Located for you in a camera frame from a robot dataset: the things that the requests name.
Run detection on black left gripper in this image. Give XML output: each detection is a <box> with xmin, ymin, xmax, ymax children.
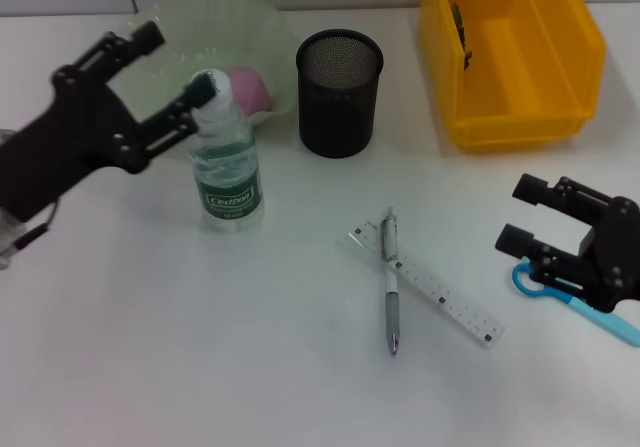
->
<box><xmin>0</xmin><ymin>19</ymin><xmax>219</xmax><ymax>223</ymax></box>

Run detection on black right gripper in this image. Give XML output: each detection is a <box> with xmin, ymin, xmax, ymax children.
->
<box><xmin>494</xmin><ymin>172</ymin><xmax>640</xmax><ymax>314</ymax></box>

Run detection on clear plastic ruler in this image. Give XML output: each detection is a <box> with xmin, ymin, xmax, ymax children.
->
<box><xmin>347</xmin><ymin>220</ymin><xmax>505</xmax><ymax>351</ymax></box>

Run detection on clear plastic water bottle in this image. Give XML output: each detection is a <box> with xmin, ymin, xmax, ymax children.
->
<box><xmin>188</xmin><ymin>68</ymin><xmax>266</xmax><ymax>233</ymax></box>

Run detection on blue scissors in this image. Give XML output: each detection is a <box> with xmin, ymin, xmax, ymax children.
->
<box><xmin>510</xmin><ymin>261</ymin><xmax>640</xmax><ymax>347</ymax></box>

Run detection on white grey pen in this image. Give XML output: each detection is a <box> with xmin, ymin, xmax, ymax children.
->
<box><xmin>378</xmin><ymin>206</ymin><xmax>402</xmax><ymax>357</ymax></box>

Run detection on green plastic wrapper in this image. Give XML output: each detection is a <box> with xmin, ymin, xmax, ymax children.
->
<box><xmin>452</xmin><ymin>1</ymin><xmax>475</xmax><ymax>71</ymax></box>

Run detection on green translucent fruit plate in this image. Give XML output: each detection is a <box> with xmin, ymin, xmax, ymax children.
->
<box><xmin>102</xmin><ymin>0</ymin><xmax>297</xmax><ymax>161</ymax></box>

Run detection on pink peach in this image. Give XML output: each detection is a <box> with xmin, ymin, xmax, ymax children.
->
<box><xmin>227</xmin><ymin>65</ymin><xmax>275</xmax><ymax>118</ymax></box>

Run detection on black mesh pen holder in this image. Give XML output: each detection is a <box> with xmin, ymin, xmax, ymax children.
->
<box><xmin>294</xmin><ymin>28</ymin><xmax>385</xmax><ymax>159</ymax></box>

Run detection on yellow plastic bin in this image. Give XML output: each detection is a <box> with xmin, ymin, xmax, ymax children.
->
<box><xmin>417</xmin><ymin>0</ymin><xmax>608</xmax><ymax>154</ymax></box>

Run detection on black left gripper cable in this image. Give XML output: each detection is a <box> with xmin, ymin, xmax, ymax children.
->
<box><xmin>14</xmin><ymin>199</ymin><xmax>60</xmax><ymax>252</ymax></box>

